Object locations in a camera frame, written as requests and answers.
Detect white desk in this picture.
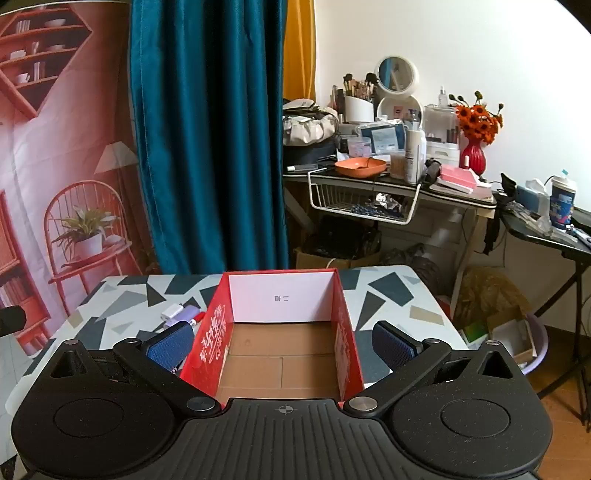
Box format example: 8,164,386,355
283,159,497,324

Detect yellow plastic bag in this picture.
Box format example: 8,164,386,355
462,268,532,324

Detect white lotion bottle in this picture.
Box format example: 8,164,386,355
404,129,426,184

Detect purple plastic basin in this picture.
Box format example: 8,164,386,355
522,314,548,372

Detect blue beaded string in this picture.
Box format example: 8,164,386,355
350,203,403,219

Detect black hanging strap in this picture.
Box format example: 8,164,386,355
482,194,509,256

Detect white wire basket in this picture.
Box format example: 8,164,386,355
307,168,423,226

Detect black side table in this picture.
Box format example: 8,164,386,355
499,203,591,416

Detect blue paper cup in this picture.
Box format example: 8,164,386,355
551,175,578,230

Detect clear cosmetics organizer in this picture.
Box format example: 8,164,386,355
422,105,462,167

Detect red cardboard box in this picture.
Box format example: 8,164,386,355
179,270,365,409

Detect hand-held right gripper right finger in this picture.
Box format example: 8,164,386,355
344,320,529,418

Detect orange flowers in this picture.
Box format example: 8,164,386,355
448,91,505,146

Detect tissue pack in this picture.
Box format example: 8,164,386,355
516,179,552,217

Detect teal curtain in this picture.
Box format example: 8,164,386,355
128,0,289,277

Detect round white vanity mirror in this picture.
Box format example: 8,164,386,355
375,55,426,134

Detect yellow curtain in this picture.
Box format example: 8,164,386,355
283,0,317,102

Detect orange plate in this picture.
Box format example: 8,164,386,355
333,157,389,177

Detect red printed wall backdrop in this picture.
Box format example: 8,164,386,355
0,0,158,365

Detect small brown cardboard box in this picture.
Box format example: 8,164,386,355
489,314,539,365

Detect white brush holder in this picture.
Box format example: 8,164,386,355
344,95,376,124

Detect red vase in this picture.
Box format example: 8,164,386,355
459,137,486,176

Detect clear box with blue packet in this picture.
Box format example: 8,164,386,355
358,120,407,155

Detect geometric patterned table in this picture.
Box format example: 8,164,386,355
7,265,472,416

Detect black bag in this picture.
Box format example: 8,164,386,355
314,215,382,259

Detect bunch of makeup brushes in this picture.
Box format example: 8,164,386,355
342,73,380,100

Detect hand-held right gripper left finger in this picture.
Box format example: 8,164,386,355
46,320,222,418

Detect pink box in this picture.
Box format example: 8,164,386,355
438,166,478,195

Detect beige cosmetic bag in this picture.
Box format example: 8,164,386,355
283,113,340,146

